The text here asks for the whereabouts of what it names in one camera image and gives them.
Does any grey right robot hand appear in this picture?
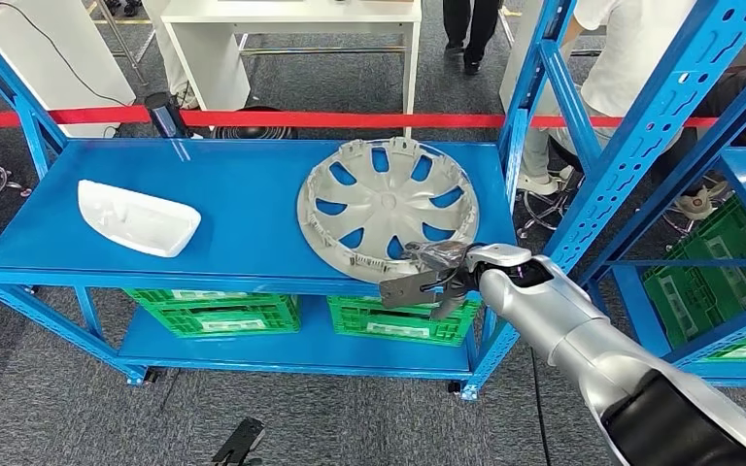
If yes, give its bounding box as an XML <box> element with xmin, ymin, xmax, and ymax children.
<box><xmin>401</xmin><ymin>241</ymin><xmax>483</xmax><ymax>321</ymax></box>

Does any grey plastic wheel hubcap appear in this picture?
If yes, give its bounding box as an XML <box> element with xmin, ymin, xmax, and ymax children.
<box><xmin>296</xmin><ymin>136</ymin><xmax>481</xmax><ymax>284</ymax></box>

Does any black robot body part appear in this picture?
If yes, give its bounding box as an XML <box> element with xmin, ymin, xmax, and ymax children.
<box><xmin>210</xmin><ymin>417</ymin><xmax>267</xmax><ymax>466</ymax></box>

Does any red barrier tape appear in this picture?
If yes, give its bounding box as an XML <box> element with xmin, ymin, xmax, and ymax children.
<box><xmin>0</xmin><ymin>106</ymin><xmax>746</xmax><ymax>130</ymax></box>

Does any white desk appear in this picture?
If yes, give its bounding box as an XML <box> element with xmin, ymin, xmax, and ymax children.
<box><xmin>500</xmin><ymin>0</ymin><xmax>580</xmax><ymax>112</ymax></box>
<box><xmin>0</xmin><ymin>0</ymin><xmax>137</xmax><ymax>140</ymax></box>

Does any black round ribbed disc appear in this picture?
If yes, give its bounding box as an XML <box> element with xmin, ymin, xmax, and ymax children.
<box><xmin>210</xmin><ymin>106</ymin><xmax>298</xmax><ymax>141</ymax></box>

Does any person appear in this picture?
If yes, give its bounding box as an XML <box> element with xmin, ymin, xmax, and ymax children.
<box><xmin>441</xmin><ymin>0</ymin><xmax>504</xmax><ymax>77</ymax></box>
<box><xmin>515</xmin><ymin>0</ymin><xmax>699</xmax><ymax>197</ymax></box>
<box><xmin>653</xmin><ymin>64</ymin><xmax>746</xmax><ymax>223</ymax></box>

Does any white table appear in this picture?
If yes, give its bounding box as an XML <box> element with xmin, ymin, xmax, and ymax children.
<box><xmin>160</xmin><ymin>0</ymin><xmax>424</xmax><ymax>140</ymax></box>

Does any white plastic mirror cover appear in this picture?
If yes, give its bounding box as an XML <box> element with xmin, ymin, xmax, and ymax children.
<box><xmin>77</xmin><ymin>179</ymin><xmax>203</xmax><ymax>259</ymax></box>

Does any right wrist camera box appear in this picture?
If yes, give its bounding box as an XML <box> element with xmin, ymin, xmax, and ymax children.
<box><xmin>379</xmin><ymin>268</ymin><xmax>459</xmax><ymax>310</ymax></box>

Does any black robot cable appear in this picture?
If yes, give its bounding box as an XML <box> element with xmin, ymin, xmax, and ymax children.
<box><xmin>530</xmin><ymin>347</ymin><xmax>553</xmax><ymax>466</ymax></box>

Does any black barrier post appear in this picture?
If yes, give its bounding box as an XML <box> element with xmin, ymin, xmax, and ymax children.
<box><xmin>143</xmin><ymin>91</ymin><xmax>192</xmax><ymax>140</ymax></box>

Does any grey metal frame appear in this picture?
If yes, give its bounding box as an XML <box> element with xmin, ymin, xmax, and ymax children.
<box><xmin>92</xmin><ymin>0</ymin><xmax>155</xmax><ymax>88</ymax></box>

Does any black power cable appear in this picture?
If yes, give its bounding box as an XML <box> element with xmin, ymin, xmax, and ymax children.
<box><xmin>0</xmin><ymin>0</ymin><xmax>133</xmax><ymax>110</ymax></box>

